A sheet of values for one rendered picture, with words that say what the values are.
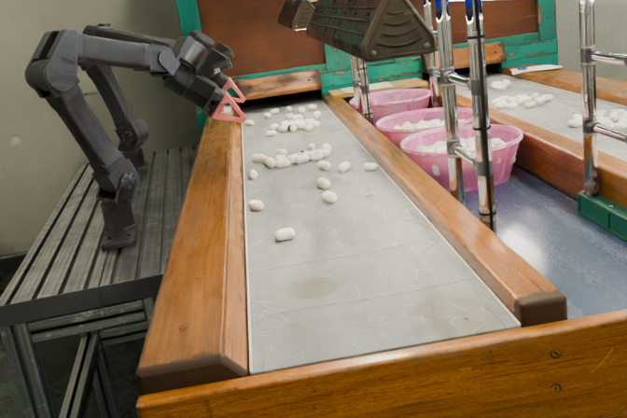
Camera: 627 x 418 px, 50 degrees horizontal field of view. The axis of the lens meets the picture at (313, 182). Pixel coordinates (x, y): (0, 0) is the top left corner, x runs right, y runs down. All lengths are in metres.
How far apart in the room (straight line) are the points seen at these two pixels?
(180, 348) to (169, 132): 2.61
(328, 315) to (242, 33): 1.75
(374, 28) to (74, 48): 0.83
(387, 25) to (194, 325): 0.41
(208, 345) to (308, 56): 1.83
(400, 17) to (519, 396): 0.43
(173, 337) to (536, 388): 0.41
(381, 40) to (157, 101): 2.64
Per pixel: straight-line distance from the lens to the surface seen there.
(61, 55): 1.43
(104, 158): 1.49
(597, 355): 0.82
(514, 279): 0.84
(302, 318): 0.85
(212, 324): 0.82
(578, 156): 1.36
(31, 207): 3.48
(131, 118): 2.08
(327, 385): 0.74
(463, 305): 0.84
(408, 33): 0.73
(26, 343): 1.34
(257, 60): 2.48
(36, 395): 1.39
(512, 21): 2.67
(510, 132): 1.61
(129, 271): 1.32
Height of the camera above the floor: 1.12
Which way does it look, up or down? 15 degrees down
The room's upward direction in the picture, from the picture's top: 8 degrees counter-clockwise
